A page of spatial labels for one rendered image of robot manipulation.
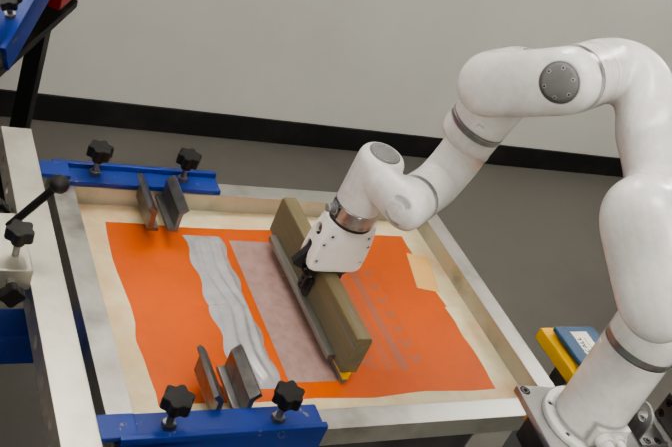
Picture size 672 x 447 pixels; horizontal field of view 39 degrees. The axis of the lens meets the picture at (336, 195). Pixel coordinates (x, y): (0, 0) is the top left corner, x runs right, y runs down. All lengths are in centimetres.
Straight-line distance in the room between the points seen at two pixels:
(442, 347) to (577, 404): 41
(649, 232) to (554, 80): 21
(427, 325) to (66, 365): 71
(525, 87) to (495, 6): 292
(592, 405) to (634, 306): 21
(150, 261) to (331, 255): 31
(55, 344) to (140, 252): 37
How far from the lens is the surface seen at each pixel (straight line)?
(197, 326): 152
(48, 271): 141
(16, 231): 133
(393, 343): 165
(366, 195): 144
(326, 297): 154
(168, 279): 159
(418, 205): 139
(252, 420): 135
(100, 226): 165
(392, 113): 416
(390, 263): 183
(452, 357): 169
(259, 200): 179
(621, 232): 116
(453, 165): 146
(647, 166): 121
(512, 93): 120
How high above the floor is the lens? 195
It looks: 31 degrees down
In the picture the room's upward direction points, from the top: 24 degrees clockwise
